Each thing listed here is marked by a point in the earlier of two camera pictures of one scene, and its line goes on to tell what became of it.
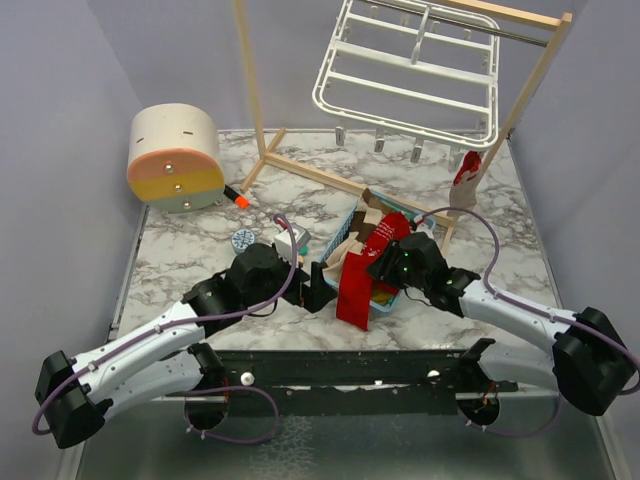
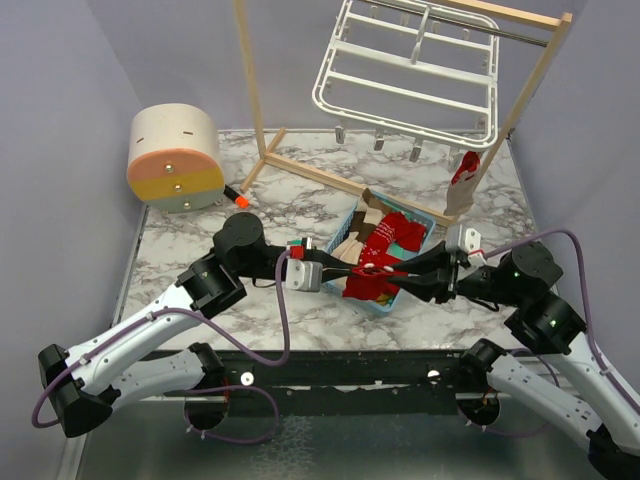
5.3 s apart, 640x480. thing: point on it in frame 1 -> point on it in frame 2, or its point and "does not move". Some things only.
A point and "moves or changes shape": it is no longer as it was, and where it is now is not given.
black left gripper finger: [320, 292] -> [327, 260]
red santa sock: [355, 288] moves or changes shape
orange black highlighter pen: [240, 201] does not move
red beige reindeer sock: [462, 193] does not move
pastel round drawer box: [175, 162] does not move
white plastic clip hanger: [412, 71] does not move
